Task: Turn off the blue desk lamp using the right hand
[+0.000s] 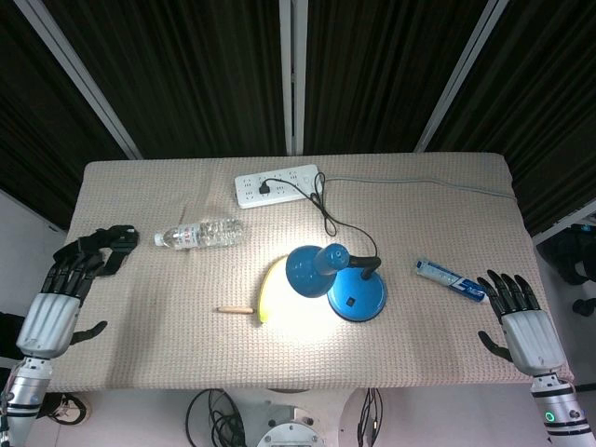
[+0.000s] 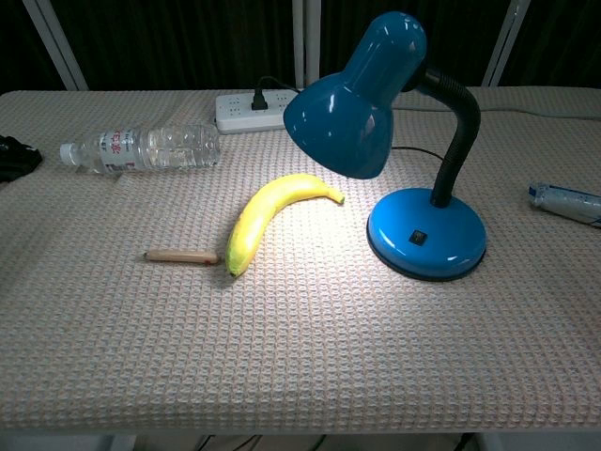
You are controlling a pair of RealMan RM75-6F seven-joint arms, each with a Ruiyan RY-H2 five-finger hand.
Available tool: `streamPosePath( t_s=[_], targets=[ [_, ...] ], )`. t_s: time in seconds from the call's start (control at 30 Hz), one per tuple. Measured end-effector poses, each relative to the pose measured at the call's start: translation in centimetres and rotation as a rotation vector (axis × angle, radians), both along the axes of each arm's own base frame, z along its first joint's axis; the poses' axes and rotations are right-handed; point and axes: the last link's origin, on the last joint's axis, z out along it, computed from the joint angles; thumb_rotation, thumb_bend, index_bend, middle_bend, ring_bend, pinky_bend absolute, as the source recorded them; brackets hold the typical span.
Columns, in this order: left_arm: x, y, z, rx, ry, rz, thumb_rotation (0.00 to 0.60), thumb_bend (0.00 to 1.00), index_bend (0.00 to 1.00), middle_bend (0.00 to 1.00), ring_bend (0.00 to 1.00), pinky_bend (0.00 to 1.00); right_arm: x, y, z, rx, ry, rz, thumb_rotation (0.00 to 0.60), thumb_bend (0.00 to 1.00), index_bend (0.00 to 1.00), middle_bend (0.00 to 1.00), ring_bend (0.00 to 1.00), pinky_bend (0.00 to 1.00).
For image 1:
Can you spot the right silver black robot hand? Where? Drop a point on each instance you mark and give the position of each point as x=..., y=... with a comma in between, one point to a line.
x=532, y=331

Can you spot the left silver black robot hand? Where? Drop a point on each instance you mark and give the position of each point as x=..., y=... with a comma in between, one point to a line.
x=49, y=316

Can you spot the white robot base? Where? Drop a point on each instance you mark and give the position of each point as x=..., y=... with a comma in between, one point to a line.
x=288, y=428

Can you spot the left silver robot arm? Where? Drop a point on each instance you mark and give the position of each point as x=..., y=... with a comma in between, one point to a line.
x=22, y=396

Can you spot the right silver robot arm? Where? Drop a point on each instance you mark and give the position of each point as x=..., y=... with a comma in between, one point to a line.
x=557, y=410

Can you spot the blue desk lamp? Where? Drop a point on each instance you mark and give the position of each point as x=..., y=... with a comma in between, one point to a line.
x=336, y=284

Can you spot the black office chair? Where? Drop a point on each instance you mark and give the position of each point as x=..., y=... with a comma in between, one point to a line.
x=569, y=261

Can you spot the black white sneaker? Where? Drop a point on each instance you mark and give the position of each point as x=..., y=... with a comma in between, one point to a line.
x=70, y=409

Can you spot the blue white toothpaste tube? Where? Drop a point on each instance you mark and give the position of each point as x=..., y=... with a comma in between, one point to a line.
x=451, y=277

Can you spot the clear plastic water bottle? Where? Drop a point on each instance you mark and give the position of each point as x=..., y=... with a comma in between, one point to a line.
x=200, y=234

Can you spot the short wooden pencil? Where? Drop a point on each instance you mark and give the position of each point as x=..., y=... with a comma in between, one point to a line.
x=234, y=309

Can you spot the yellow banana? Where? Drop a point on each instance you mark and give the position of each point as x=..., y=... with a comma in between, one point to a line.
x=264, y=298

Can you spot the beige waffle tablecloth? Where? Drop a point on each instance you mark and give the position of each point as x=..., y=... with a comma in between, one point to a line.
x=298, y=279

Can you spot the white power strip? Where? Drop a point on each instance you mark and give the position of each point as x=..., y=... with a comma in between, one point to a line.
x=277, y=184

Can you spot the white frame post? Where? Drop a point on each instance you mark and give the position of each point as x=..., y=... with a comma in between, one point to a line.
x=461, y=74
x=79, y=74
x=291, y=77

